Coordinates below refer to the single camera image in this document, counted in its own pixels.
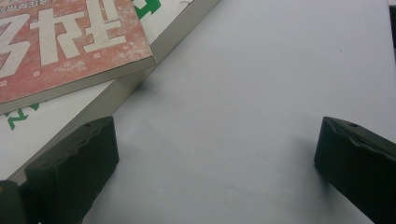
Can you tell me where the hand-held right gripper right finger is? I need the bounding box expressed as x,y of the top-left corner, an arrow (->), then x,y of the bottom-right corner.
314,116 -> 396,224

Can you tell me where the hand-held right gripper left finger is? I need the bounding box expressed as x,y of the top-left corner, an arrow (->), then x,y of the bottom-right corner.
24,116 -> 120,224

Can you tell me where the white book with green title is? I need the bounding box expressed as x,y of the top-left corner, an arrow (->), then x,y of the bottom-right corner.
0,0 -> 222,186

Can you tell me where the red tunnel art magazine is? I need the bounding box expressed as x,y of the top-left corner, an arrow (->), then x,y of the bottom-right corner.
0,0 -> 157,116

